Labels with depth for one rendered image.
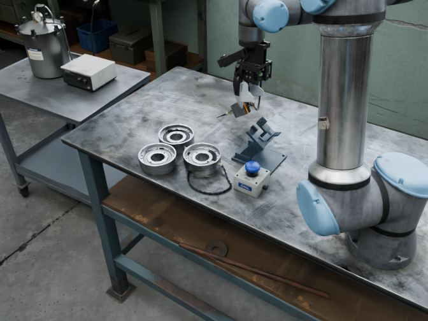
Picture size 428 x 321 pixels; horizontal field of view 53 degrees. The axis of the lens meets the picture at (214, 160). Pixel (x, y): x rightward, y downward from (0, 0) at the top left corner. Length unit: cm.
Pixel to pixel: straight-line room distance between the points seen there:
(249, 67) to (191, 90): 40
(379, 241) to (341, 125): 31
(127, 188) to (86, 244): 66
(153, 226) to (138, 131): 31
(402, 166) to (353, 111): 20
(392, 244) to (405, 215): 8
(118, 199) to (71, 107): 48
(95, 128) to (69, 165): 87
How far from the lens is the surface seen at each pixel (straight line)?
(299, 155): 126
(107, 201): 151
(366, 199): 85
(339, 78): 75
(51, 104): 185
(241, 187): 111
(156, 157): 123
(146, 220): 142
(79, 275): 204
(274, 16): 107
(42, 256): 216
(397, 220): 93
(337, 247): 103
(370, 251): 99
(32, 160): 237
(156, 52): 273
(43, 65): 202
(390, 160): 92
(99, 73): 187
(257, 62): 122
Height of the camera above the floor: 156
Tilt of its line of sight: 38 degrees down
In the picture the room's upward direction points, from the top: straight up
